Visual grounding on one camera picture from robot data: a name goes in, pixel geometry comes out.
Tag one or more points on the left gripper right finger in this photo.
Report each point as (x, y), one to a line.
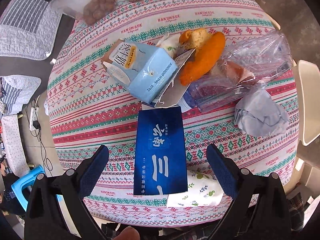
(259, 207)

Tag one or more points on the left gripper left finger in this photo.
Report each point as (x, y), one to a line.
(44, 218)

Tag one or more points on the floral white napkin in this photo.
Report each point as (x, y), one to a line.
(203, 190)

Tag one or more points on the dark blue box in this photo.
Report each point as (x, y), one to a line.
(160, 157)

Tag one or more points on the white square trash bin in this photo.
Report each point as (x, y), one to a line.
(306, 76)

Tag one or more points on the operator thumb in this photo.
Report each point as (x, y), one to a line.
(129, 233)

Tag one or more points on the blue plastic stool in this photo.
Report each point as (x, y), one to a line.
(24, 182)

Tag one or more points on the crumpled grey tissue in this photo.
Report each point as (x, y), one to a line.
(258, 115)

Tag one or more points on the white power strip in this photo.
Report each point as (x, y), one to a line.
(34, 121)

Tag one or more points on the crushed clear plastic bottle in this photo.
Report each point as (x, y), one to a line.
(242, 66)

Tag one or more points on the patterned tablecloth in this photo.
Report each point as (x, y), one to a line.
(87, 108)

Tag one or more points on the orange peel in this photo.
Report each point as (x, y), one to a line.
(208, 49)

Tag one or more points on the light blue milk carton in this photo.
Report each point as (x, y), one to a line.
(143, 69)

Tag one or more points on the clear jar with brown nuts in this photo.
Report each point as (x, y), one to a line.
(87, 2)

